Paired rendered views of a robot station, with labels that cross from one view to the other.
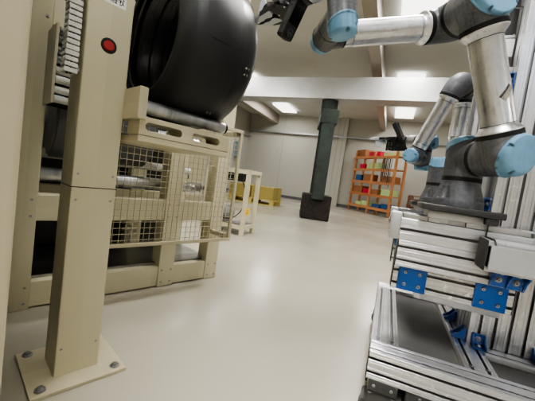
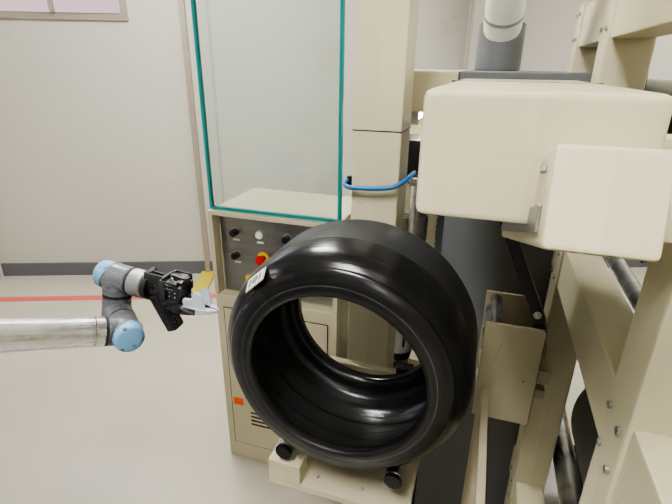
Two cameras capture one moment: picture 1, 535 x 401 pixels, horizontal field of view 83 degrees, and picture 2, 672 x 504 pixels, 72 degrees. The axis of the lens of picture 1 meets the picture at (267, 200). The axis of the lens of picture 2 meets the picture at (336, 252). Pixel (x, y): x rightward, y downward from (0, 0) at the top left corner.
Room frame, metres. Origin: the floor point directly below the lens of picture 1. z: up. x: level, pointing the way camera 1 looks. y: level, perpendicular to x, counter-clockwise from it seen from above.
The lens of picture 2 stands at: (2.09, -0.06, 1.81)
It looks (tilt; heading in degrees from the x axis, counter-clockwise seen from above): 22 degrees down; 155
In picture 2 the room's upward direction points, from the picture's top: 1 degrees clockwise
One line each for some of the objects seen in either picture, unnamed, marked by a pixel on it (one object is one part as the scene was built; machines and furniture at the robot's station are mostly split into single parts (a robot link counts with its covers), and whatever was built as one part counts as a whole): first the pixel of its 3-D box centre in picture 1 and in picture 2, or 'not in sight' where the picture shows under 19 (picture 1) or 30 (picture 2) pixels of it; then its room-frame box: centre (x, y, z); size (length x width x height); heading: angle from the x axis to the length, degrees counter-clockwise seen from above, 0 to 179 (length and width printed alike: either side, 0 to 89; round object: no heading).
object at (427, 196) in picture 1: (437, 193); not in sight; (1.49, -0.82, 0.77); 0.15 x 0.15 x 0.10
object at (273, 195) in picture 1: (255, 193); not in sight; (8.89, 0.37, 0.25); 1.45 x 1.04 x 0.50; 68
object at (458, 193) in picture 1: (458, 192); not in sight; (1.03, -0.63, 0.77); 0.15 x 0.15 x 0.10
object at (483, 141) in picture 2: not in sight; (517, 129); (1.49, 0.57, 1.71); 0.61 x 0.25 x 0.15; 137
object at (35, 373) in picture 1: (71, 360); not in sight; (1.00, 0.59, 0.01); 0.27 x 0.27 x 0.02; 47
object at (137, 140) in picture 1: (163, 145); (354, 446); (1.20, 0.43, 0.80); 0.37 x 0.36 x 0.02; 47
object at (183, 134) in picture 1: (183, 136); (308, 424); (1.10, 0.33, 0.84); 0.36 x 0.09 x 0.06; 137
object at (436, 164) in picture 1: (442, 169); not in sight; (1.49, -0.82, 0.88); 0.13 x 0.12 x 0.14; 133
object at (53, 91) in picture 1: (77, 73); (506, 354); (1.30, 0.86, 1.05); 0.20 x 0.15 x 0.30; 137
